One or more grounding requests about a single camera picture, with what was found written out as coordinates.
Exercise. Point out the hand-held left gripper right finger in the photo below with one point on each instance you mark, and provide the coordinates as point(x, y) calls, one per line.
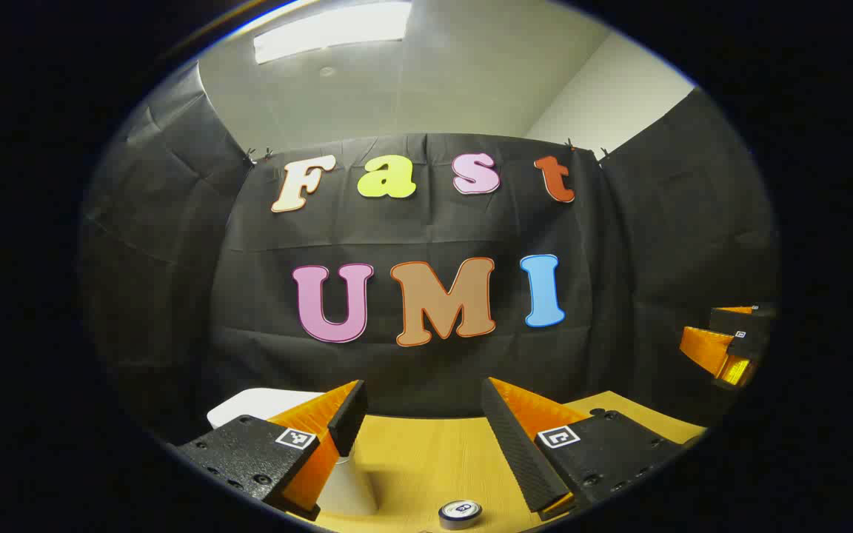
point(515, 451)

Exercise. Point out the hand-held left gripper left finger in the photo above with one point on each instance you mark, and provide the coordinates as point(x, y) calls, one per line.
point(351, 418)

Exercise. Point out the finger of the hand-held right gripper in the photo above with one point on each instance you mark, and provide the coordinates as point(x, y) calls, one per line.
point(745, 320)
point(748, 344)

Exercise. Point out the white desktop garbage bin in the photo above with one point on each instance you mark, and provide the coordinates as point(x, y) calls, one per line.
point(263, 403)

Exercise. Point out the wooden desktop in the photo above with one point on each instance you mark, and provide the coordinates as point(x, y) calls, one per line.
point(426, 459)

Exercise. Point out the black backdrop cloth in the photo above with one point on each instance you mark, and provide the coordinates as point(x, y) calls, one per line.
point(426, 355)

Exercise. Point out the ceiling light panel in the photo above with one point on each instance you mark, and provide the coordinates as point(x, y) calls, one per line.
point(330, 29)

